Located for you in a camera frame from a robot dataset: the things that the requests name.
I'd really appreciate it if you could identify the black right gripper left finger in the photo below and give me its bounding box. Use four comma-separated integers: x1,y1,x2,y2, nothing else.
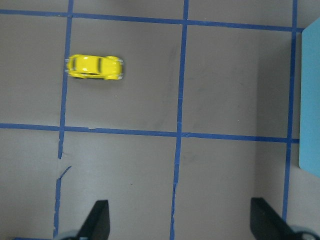
75,200,111,240

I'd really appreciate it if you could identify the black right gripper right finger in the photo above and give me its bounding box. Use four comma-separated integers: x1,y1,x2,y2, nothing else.
250,197,296,240

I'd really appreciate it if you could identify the yellow beetle toy car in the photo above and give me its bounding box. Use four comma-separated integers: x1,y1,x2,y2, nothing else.
65,54,124,81

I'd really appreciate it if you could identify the light blue plastic bin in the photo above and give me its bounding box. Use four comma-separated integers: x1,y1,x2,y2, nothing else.
299,19,320,177

